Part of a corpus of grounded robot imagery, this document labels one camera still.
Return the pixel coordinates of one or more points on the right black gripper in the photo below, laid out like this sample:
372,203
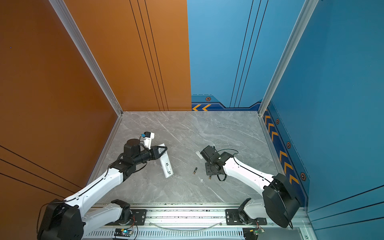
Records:
208,171

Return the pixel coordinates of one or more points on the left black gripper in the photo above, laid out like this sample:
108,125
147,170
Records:
155,153

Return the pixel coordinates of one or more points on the white remote control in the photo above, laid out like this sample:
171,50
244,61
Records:
166,164

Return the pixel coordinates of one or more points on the white battery cover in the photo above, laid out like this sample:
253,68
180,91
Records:
199,155

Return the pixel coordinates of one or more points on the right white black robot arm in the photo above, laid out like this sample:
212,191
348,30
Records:
280,199

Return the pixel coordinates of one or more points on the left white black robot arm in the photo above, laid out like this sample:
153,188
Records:
71,219

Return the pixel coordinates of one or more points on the right small circuit board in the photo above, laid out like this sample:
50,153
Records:
252,233

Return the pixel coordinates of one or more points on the small circuit board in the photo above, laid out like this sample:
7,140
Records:
123,233
252,233

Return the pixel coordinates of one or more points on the left small circuit board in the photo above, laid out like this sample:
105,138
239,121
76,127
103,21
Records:
123,233

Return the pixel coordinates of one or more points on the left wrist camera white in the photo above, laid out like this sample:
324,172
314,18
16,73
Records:
146,139

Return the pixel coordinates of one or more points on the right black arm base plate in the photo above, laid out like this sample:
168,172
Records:
236,217

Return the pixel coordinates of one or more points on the aluminium mounting rail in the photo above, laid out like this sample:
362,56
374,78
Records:
196,216

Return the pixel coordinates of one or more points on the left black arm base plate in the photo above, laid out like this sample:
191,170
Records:
136,217

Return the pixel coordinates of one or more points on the left aluminium corner post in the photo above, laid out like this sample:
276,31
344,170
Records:
74,32

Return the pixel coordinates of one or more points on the aluminium corner post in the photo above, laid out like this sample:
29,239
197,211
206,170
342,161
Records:
292,43
74,32

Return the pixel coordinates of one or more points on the right aluminium corner post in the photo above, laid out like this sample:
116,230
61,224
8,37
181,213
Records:
292,43

